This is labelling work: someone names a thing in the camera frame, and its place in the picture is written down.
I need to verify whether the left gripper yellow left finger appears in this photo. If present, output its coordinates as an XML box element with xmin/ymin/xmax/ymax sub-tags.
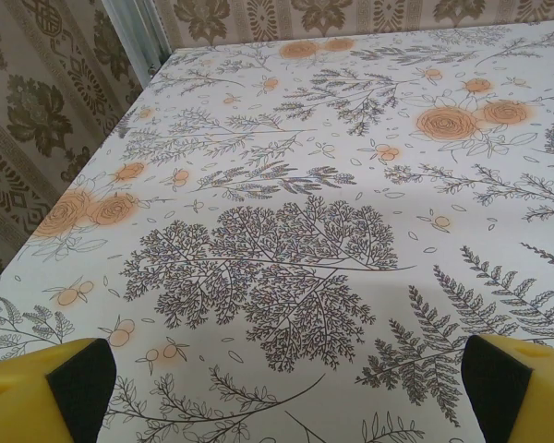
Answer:
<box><xmin>0</xmin><ymin>337</ymin><xmax>118</xmax><ymax>443</ymax></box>

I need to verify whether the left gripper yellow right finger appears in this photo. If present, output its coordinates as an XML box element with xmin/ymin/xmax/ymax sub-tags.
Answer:
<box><xmin>460</xmin><ymin>333</ymin><xmax>554</xmax><ymax>443</ymax></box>

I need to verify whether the floral table cover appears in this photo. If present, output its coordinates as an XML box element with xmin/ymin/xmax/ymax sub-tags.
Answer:
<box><xmin>0</xmin><ymin>20</ymin><xmax>554</xmax><ymax>443</ymax></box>

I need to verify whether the aluminium frame post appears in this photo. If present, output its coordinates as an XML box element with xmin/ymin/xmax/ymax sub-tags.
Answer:
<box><xmin>102</xmin><ymin>0</ymin><xmax>173</xmax><ymax>90</ymax></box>

